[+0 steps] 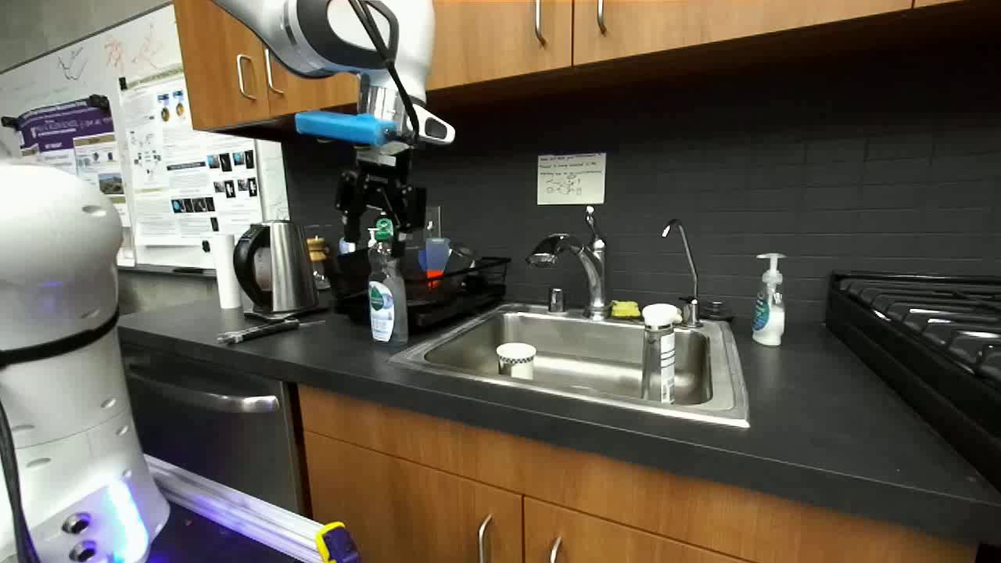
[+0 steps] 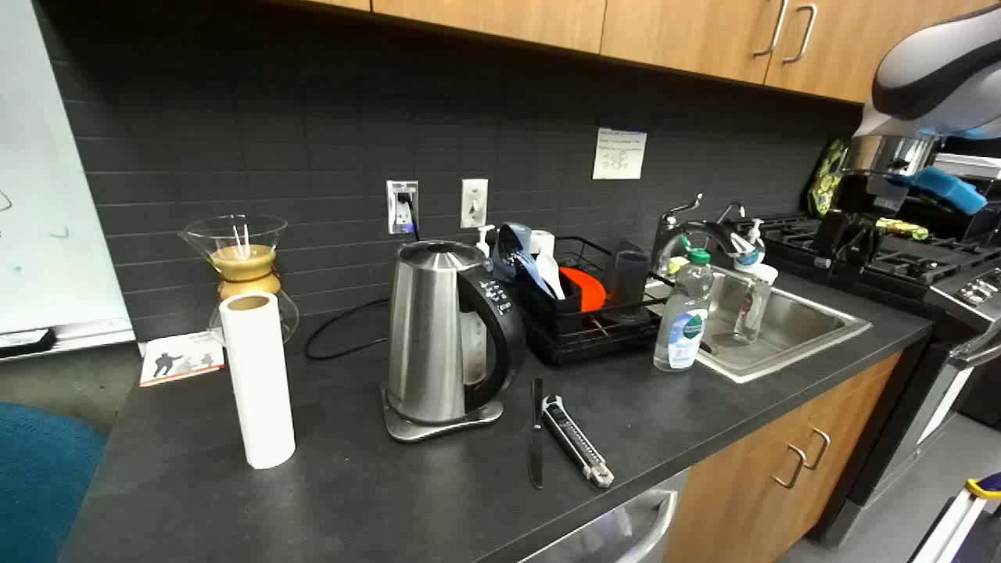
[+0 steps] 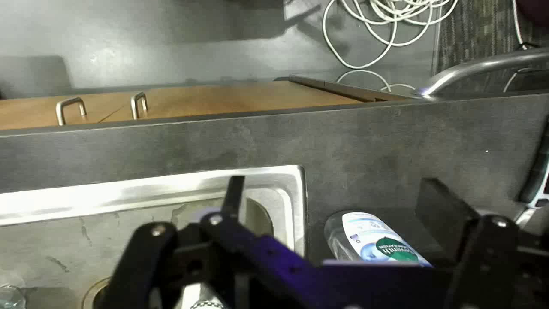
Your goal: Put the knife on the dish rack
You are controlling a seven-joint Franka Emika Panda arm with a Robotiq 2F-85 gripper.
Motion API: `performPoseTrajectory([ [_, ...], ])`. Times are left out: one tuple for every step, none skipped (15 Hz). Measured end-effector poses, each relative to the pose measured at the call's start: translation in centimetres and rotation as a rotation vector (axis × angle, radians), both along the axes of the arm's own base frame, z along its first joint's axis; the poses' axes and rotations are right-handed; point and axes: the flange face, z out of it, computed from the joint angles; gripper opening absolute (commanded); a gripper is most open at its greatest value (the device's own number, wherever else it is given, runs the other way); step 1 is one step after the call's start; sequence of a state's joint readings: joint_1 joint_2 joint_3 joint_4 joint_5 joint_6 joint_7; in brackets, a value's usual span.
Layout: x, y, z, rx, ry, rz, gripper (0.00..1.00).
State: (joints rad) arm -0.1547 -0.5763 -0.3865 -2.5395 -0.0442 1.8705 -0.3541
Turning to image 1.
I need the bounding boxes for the black wire dish rack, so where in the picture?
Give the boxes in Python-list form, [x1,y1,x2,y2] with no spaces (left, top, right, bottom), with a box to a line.
[327,247,513,338]

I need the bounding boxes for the white hand soap pump bottle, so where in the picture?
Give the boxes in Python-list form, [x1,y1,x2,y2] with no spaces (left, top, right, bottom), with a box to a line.
[750,253,785,348]

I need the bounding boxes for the white paper towel roll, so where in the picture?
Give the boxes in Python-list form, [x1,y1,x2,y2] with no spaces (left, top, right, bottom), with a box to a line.
[212,231,239,309]

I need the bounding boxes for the stainless steel electric kettle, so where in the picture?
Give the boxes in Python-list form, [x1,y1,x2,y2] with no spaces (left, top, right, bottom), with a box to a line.
[233,218,299,316]

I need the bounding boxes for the stainless steel dishwasher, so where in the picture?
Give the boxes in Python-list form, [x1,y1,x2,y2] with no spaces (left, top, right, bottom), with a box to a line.
[125,351,305,514]

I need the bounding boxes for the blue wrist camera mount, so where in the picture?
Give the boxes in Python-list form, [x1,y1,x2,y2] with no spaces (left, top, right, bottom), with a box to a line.
[293,113,394,147]

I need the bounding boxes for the lower wooden cabinets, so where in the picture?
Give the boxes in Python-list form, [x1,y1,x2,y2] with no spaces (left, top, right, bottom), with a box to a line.
[299,388,976,563]

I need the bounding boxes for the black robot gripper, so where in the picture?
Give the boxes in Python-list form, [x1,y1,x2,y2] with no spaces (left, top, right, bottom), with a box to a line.
[336,164,426,243]

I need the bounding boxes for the black gas stove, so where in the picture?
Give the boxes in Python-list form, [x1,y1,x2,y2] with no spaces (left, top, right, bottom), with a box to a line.
[827,273,1001,486]

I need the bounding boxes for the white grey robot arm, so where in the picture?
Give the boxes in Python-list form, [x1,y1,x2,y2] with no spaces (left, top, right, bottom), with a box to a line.
[217,0,456,252]

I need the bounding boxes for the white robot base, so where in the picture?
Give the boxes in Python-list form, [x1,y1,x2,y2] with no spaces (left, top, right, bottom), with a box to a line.
[0,164,169,563]

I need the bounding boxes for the white paper wall note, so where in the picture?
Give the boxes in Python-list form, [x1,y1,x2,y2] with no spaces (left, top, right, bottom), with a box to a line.
[535,154,605,206]

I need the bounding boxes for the stainless steel sink basin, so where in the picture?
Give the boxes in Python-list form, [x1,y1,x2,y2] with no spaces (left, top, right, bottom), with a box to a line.
[398,306,750,430]

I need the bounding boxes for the upper wooden cabinets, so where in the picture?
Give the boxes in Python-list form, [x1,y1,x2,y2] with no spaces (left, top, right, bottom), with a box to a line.
[173,0,1001,133]

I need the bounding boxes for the wall posters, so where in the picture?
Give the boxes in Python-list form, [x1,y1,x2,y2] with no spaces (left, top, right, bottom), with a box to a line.
[0,72,284,269]

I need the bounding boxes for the wooden cabinets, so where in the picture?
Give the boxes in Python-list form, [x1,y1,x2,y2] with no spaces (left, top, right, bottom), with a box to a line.
[173,0,1001,133]
[299,388,976,563]

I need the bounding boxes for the chrome kitchen faucet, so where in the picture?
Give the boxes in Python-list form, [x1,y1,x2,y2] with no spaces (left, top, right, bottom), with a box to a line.
[524,204,609,323]

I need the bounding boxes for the white cup in sink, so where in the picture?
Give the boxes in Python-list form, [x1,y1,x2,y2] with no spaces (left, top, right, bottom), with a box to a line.
[498,340,535,379]

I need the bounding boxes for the yellow sponge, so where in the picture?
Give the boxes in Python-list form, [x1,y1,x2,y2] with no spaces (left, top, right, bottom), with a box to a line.
[609,299,640,320]

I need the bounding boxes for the small chrome water tap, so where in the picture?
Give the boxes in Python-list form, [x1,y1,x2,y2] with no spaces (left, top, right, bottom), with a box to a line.
[660,215,703,330]

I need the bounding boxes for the clear dish soap bottle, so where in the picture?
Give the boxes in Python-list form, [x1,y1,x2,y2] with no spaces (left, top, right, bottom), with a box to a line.
[368,243,410,343]

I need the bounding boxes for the steel tumbler white lid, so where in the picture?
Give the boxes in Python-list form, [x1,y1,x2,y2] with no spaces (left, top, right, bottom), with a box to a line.
[640,303,681,404]

